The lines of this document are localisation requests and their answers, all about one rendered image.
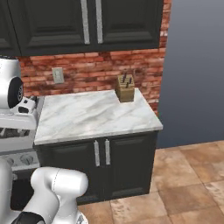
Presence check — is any black wall cupboard door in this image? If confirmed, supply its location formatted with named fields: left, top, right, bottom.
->
left=8, top=0, right=94, bottom=57
left=0, top=0, right=22, bottom=58
left=92, top=0, right=165, bottom=53

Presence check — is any black base cupboard door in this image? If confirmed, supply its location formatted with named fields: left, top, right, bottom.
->
left=101, top=130, right=159, bottom=201
left=35, top=138, right=103, bottom=206

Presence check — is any grey stove knob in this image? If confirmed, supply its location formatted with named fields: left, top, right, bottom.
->
left=20, top=154, right=35, bottom=166
left=4, top=157, right=16, bottom=167

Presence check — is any white stove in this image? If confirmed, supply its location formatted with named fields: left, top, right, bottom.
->
left=0, top=95, right=46, bottom=212

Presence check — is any wooden knife block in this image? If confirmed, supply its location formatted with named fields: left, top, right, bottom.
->
left=115, top=73, right=136, bottom=103

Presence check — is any grey wall outlet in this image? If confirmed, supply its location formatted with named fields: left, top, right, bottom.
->
left=51, top=66, right=66, bottom=85

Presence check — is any silver wall cupboard handle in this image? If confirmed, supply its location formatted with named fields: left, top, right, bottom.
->
left=80, top=0, right=91, bottom=46
left=94, top=0, right=104, bottom=45

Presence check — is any silver base cupboard handle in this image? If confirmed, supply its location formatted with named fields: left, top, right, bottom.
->
left=93, top=140, right=102, bottom=168
left=104, top=138, right=112, bottom=166

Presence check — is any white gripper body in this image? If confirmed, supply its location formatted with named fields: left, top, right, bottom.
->
left=0, top=111, right=40, bottom=131

